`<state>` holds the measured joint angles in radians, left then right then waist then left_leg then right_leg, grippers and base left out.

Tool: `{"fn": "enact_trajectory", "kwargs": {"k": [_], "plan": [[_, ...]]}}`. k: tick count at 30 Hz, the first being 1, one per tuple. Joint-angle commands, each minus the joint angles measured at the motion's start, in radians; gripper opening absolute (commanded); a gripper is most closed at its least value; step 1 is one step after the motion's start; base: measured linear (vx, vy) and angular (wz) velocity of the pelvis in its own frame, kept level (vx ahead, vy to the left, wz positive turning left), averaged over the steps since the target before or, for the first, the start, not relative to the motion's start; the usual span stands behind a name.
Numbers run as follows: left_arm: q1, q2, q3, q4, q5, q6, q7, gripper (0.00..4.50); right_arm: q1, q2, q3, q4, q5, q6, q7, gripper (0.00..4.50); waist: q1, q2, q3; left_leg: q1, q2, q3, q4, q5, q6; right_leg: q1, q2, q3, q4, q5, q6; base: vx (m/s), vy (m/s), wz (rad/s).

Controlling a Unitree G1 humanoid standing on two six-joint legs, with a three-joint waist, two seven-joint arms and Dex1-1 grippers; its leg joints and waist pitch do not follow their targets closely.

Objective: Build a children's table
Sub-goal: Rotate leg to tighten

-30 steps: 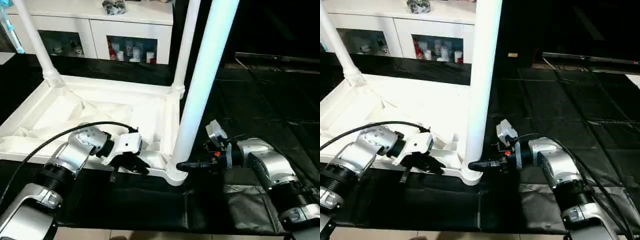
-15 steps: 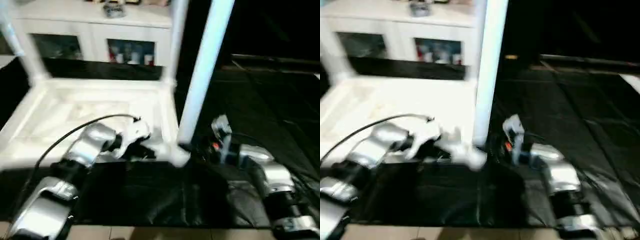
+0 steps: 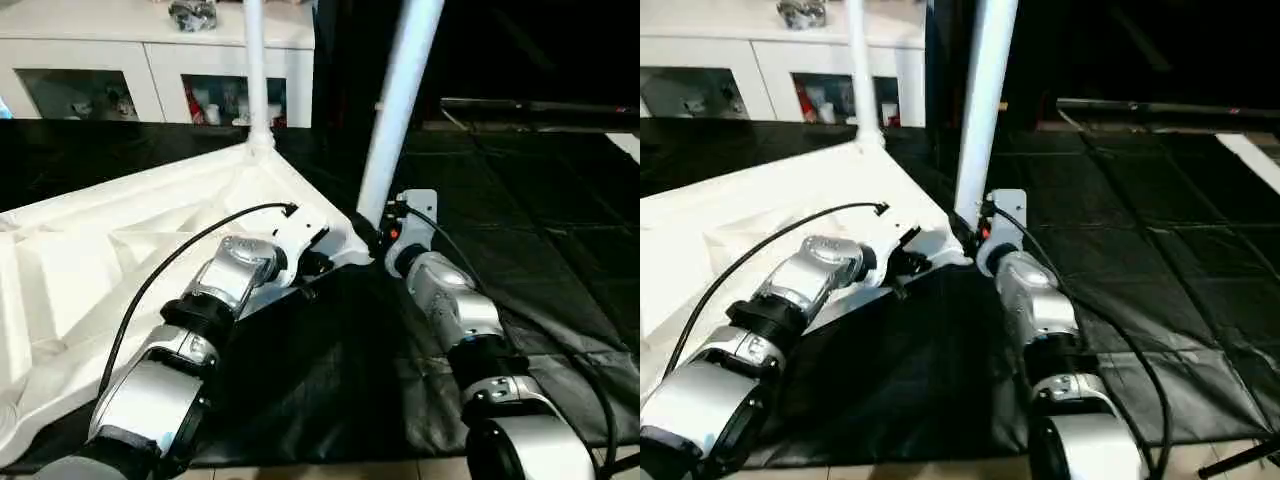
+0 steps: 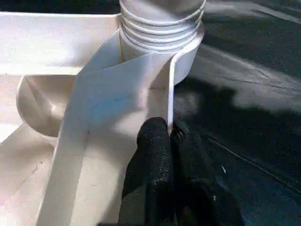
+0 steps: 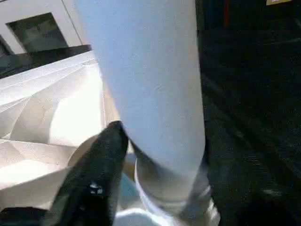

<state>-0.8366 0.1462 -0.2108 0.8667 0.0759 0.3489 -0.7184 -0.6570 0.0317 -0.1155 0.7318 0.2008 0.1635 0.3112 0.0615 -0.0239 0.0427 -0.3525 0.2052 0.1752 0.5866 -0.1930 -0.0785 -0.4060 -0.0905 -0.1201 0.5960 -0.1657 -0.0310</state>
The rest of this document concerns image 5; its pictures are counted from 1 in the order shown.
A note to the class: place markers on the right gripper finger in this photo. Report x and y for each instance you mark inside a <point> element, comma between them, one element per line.
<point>91,183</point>

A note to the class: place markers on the white plastic table top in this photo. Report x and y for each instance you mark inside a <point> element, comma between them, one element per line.
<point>51,122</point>

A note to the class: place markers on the white plastic table leg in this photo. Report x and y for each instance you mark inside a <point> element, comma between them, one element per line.
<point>150,84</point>

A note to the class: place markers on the black work mat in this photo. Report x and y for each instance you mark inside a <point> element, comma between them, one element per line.
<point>254,117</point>

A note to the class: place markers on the large black cabinet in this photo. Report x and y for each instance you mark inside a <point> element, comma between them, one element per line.
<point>244,16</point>

